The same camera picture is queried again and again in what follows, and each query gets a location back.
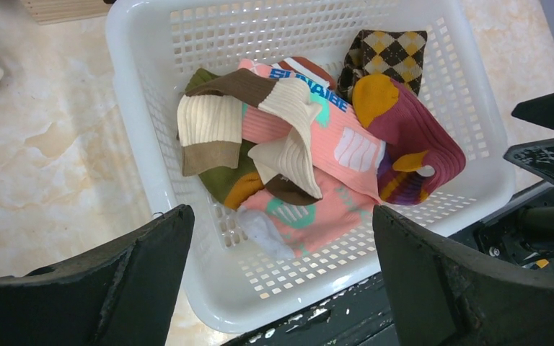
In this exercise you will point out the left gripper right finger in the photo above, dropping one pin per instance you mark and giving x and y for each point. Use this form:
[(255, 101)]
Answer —
[(442, 292)]

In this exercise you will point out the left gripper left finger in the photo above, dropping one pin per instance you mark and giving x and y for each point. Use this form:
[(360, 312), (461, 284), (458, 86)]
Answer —
[(120, 293)]

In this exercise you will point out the maroon striped sock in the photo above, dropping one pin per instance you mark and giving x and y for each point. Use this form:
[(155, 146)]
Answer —
[(420, 156)]

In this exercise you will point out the green striped sock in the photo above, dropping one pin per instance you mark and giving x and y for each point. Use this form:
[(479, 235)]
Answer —
[(224, 181)]

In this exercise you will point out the brown yellow argyle sock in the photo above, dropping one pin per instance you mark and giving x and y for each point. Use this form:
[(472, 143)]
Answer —
[(398, 55)]

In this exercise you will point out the cream sock brown toe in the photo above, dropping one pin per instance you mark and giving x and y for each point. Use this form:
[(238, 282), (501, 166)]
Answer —
[(278, 121)]

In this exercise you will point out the grey sock with red stripes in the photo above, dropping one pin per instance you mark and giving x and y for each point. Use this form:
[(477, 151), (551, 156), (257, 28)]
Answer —
[(304, 66)]

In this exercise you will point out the wooden hanger rack frame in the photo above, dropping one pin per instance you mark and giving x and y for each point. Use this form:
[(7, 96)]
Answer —
[(46, 12)]

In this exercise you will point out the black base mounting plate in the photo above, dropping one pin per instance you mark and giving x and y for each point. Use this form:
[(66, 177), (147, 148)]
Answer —
[(520, 233)]

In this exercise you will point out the white plastic mesh basket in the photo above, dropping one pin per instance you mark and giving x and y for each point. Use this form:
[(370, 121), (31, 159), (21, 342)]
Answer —
[(231, 285)]

